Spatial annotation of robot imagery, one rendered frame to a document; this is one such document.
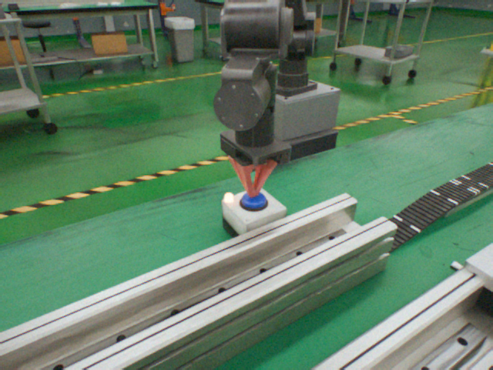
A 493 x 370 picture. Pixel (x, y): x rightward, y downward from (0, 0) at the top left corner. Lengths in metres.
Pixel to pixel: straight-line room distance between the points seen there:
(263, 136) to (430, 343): 0.31
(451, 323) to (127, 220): 0.51
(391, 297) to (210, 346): 0.26
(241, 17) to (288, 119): 0.51
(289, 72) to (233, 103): 0.57
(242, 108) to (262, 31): 0.10
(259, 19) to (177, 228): 0.37
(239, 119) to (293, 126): 0.55
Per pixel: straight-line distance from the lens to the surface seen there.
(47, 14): 4.81
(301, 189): 0.73
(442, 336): 0.47
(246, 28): 0.45
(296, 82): 0.95
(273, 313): 0.44
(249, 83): 0.39
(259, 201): 0.55
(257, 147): 0.49
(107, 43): 5.14
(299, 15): 0.89
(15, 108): 3.22
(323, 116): 1.00
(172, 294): 0.44
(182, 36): 5.39
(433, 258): 0.63
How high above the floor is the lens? 1.17
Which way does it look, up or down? 32 degrees down
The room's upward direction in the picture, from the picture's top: straight up
